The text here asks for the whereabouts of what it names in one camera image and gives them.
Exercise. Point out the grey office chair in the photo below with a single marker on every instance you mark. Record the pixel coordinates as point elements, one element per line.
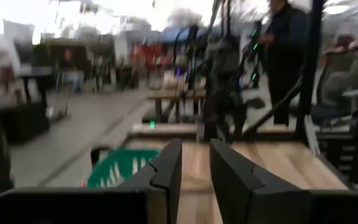
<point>337,81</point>

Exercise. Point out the person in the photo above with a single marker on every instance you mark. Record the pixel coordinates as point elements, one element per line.
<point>284,46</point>

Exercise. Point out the green basket with red rim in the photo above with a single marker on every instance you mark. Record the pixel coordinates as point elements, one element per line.
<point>113,171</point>

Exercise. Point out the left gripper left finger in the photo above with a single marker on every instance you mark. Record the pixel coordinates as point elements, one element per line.
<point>166,174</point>

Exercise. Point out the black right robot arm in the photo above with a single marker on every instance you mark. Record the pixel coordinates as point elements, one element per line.
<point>222,93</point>

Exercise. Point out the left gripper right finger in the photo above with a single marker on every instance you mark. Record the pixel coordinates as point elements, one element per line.
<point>238,193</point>

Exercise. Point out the wooden background table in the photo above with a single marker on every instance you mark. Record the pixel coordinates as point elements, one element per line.
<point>172,93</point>

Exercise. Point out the black background desk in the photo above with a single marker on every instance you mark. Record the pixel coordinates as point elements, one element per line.
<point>23,121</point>

